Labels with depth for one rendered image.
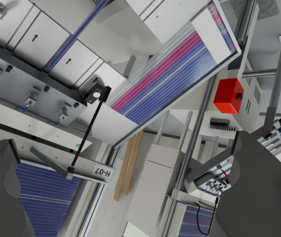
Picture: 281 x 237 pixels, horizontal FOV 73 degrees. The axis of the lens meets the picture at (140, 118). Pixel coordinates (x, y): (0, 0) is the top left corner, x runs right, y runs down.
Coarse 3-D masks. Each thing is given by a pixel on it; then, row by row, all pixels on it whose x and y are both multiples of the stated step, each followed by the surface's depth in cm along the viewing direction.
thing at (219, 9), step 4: (212, 0) 57; (216, 0) 57; (216, 4) 58; (216, 8) 59; (220, 8) 59; (220, 12) 60; (220, 16) 61; (224, 16) 61; (224, 20) 62; (224, 24) 63; (228, 24) 63; (228, 28) 64; (228, 32) 66; (232, 32) 66; (232, 36) 67; (232, 40) 68; (236, 40) 68; (236, 44) 69; (236, 48) 71; (240, 48) 71; (240, 52) 72
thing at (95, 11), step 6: (102, 0) 51; (108, 0) 52; (96, 6) 52; (102, 6) 52; (96, 12) 53; (90, 18) 54; (84, 24) 54; (78, 30) 55; (72, 36) 56; (78, 36) 56; (66, 42) 57; (72, 42) 57; (66, 48) 58; (60, 54) 59; (54, 60) 60; (48, 66) 61
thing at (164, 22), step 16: (128, 0) 54; (144, 0) 55; (160, 0) 55; (176, 0) 56; (192, 0) 57; (208, 0) 58; (144, 16) 58; (160, 16) 59; (176, 16) 60; (192, 16) 61; (160, 32) 62; (176, 32) 63
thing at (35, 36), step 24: (0, 0) 47; (24, 0) 48; (0, 24) 51; (24, 24) 52; (48, 24) 53; (24, 48) 56; (48, 48) 58; (72, 48) 59; (72, 72) 65; (96, 72) 67; (96, 120) 84; (120, 120) 87
